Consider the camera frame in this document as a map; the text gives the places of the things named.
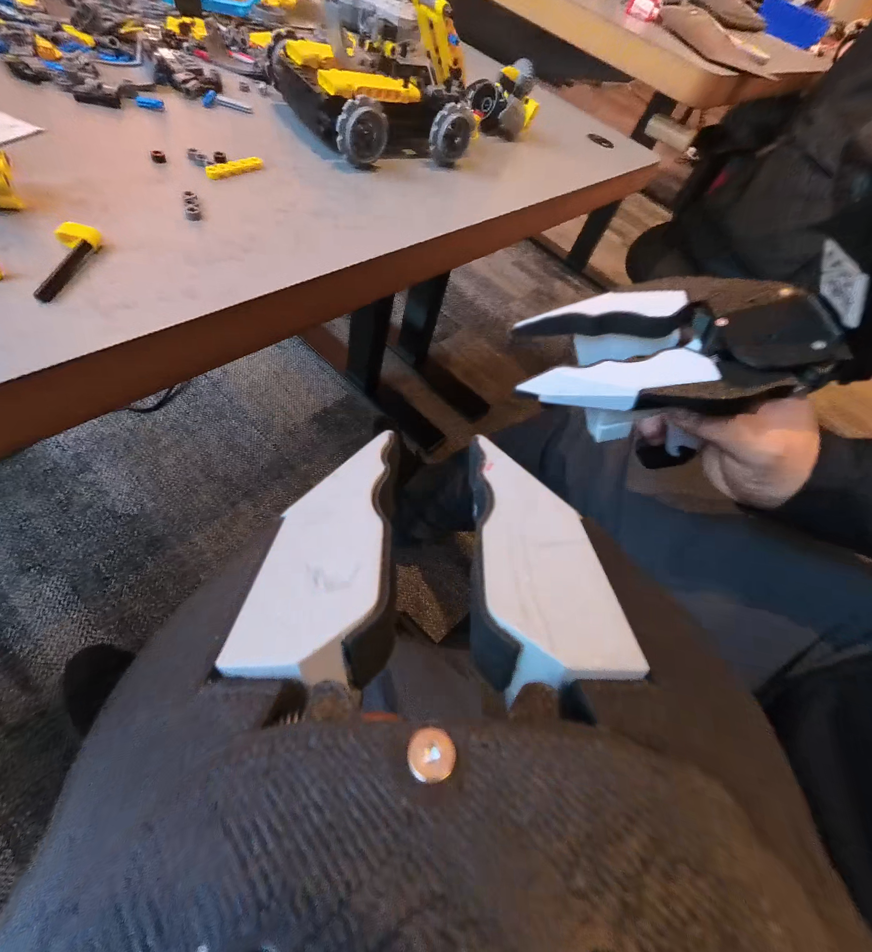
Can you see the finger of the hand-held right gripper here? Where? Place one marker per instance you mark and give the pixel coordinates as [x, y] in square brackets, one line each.
[629, 379]
[629, 305]

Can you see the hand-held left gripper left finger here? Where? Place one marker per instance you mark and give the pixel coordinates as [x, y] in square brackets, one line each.
[317, 587]

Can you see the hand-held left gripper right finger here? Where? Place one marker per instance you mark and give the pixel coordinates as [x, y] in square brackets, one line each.
[547, 587]

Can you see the black axle rod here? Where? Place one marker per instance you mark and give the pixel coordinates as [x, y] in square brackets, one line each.
[62, 274]

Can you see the small yellow axle connector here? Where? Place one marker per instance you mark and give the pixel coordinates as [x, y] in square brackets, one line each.
[79, 234]

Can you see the person's right forearm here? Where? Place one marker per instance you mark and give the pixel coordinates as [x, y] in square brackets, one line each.
[852, 498]

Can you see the black desk grommet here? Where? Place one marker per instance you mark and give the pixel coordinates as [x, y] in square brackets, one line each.
[601, 140]

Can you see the black desk leg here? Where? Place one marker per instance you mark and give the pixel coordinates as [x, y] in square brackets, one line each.
[369, 342]
[424, 320]

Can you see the person's right hand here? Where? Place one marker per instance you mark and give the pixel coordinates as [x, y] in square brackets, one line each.
[763, 454]

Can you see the black hooded jacket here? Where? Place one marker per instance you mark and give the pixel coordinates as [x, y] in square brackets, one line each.
[763, 208]

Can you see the dark shoe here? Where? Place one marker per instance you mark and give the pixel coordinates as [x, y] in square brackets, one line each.
[436, 502]

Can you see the person's black trousers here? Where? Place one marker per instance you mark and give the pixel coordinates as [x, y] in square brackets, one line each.
[703, 565]

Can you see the black flat floor bar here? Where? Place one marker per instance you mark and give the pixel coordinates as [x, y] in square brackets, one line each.
[410, 424]
[458, 394]

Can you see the tan side table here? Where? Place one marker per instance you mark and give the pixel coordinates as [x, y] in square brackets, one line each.
[629, 52]

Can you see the dark cloth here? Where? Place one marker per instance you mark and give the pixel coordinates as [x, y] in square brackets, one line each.
[703, 33]

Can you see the blue flat object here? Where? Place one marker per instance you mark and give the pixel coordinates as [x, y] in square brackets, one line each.
[793, 22]

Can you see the yellow black toy vehicle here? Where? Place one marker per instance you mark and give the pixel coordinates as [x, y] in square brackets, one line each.
[376, 89]

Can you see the grey three-hole connector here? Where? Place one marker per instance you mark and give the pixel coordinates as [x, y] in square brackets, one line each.
[192, 207]
[198, 157]

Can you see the yellow five-hole flat beam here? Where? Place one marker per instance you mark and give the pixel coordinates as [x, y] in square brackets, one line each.
[233, 168]

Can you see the short light grey axle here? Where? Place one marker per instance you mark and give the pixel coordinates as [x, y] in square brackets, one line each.
[235, 105]

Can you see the pile of building bricks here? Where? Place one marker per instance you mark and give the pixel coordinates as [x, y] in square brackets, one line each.
[108, 52]

